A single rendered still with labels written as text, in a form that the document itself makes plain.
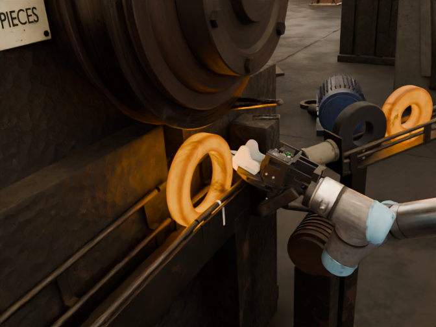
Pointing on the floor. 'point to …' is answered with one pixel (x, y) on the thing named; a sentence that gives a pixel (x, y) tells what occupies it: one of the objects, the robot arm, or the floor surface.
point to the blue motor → (337, 101)
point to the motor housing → (313, 274)
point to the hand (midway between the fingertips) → (230, 156)
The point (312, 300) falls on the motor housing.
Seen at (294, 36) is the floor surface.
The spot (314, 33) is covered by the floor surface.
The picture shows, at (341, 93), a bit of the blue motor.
